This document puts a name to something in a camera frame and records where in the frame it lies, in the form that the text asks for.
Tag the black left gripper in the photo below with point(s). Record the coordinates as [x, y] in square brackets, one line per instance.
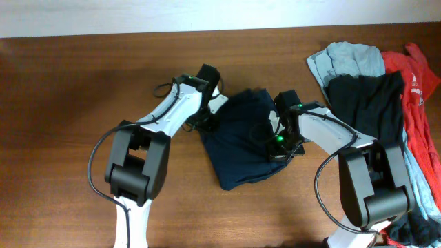
[210, 126]

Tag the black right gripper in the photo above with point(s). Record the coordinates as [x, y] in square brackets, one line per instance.
[274, 153]

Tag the navy blue shorts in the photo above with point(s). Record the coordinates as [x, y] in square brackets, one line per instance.
[235, 147]

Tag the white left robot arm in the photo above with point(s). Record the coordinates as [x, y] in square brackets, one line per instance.
[138, 160]

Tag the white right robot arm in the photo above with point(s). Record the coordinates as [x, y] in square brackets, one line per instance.
[375, 189]

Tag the black garment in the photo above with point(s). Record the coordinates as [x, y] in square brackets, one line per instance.
[372, 105]

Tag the light blue shirt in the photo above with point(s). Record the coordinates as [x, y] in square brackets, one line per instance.
[356, 60]

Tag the red shirt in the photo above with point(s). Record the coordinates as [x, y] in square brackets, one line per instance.
[419, 83]

